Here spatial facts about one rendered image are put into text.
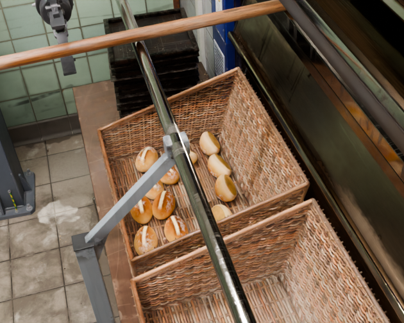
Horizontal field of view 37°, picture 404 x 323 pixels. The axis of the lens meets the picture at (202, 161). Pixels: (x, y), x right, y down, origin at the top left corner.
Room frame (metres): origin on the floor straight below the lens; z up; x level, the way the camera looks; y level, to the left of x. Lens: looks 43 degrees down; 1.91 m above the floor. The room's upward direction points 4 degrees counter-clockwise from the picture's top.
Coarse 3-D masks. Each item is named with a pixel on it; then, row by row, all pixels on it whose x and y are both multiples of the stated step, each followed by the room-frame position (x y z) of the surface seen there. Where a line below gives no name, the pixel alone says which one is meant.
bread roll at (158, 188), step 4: (156, 184) 1.29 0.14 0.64; (160, 184) 1.30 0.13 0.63; (152, 188) 1.28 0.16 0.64; (156, 188) 1.28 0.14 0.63; (160, 188) 1.28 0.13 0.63; (148, 192) 1.28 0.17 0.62; (152, 192) 1.27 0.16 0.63; (156, 192) 1.27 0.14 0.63; (148, 196) 1.27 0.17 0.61; (152, 196) 1.27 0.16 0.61
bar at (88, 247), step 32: (160, 96) 1.00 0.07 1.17; (160, 160) 0.86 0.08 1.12; (128, 192) 0.85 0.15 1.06; (192, 192) 0.72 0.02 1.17; (96, 224) 0.84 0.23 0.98; (96, 256) 0.81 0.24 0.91; (224, 256) 0.58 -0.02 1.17; (96, 288) 0.80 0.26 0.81; (224, 288) 0.52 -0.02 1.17; (96, 320) 0.80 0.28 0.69; (256, 320) 0.47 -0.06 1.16
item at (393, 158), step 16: (288, 16) 1.28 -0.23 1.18; (304, 32) 1.20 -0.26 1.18; (304, 48) 1.18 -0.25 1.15; (320, 64) 1.09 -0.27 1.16; (336, 80) 1.01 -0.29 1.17; (352, 96) 0.95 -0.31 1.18; (352, 112) 0.94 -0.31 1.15; (368, 112) 0.89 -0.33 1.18; (368, 128) 0.87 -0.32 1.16; (384, 144) 0.81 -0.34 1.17; (400, 160) 0.76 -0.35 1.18; (400, 176) 0.75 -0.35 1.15
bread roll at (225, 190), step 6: (222, 174) 1.31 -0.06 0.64; (216, 180) 1.30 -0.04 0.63; (222, 180) 1.27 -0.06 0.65; (228, 180) 1.29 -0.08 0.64; (216, 186) 1.27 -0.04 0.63; (222, 186) 1.25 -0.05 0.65; (228, 186) 1.25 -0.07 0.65; (234, 186) 1.28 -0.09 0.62; (216, 192) 1.25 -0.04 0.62; (222, 192) 1.24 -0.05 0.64; (228, 192) 1.23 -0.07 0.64; (234, 192) 1.24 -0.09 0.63; (222, 198) 1.23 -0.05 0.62; (228, 198) 1.22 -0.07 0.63; (234, 198) 1.23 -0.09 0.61
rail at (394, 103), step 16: (304, 0) 0.87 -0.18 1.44; (320, 16) 0.81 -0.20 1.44; (336, 32) 0.76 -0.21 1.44; (336, 48) 0.74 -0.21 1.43; (352, 48) 0.72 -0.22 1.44; (352, 64) 0.69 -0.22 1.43; (368, 64) 0.68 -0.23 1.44; (368, 80) 0.65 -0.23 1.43; (384, 80) 0.64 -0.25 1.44; (384, 96) 0.61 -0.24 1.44; (400, 96) 0.60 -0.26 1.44; (400, 112) 0.57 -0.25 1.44
